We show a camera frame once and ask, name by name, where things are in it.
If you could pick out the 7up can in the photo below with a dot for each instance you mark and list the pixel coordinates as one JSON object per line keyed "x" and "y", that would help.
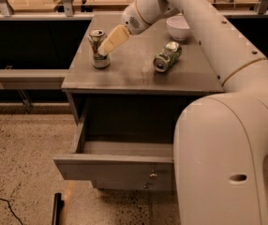
{"x": 95, "y": 38}

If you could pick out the metal rail frame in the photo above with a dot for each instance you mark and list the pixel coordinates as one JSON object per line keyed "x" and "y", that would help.
{"x": 54, "y": 10}

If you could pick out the white bowl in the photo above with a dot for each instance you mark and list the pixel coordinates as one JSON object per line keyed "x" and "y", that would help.
{"x": 178, "y": 28}

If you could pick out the top drawer knob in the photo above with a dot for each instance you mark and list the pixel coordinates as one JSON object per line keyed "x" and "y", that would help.
{"x": 153, "y": 175}

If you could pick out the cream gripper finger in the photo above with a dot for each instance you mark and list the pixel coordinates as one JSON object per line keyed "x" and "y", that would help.
{"x": 115, "y": 38}

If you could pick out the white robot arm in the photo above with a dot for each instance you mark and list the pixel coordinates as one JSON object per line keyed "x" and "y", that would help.
{"x": 220, "y": 141}

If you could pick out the open grey top drawer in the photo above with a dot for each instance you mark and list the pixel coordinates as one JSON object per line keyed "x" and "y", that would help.
{"x": 119, "y": 140}

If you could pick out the green can lying down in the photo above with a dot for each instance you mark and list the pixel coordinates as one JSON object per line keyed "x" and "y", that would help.
{"x": 168, "y": 56}

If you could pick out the grey cabinet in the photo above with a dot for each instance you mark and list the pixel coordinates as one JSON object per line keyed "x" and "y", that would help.
{"x": 131, "y": 72}

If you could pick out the black bar on floor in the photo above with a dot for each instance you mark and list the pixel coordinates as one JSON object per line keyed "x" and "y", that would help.
{"x": 58, "y": 205}

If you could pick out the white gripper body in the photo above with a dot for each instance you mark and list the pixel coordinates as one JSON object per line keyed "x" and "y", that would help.
{"x": 131, "y": 19}

